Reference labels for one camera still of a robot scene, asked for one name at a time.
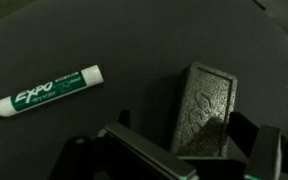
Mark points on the black whiteboard eraser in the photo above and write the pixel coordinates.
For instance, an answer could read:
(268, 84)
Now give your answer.
(204, 100)

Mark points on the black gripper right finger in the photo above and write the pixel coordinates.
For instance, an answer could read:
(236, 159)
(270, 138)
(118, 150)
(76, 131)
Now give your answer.
(264, 153)

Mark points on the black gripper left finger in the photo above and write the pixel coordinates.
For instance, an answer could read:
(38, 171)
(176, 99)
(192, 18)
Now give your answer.
(140, 146)

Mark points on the green Expo marker uncapped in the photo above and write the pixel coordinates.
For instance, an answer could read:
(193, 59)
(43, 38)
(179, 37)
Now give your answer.
(44, 93)

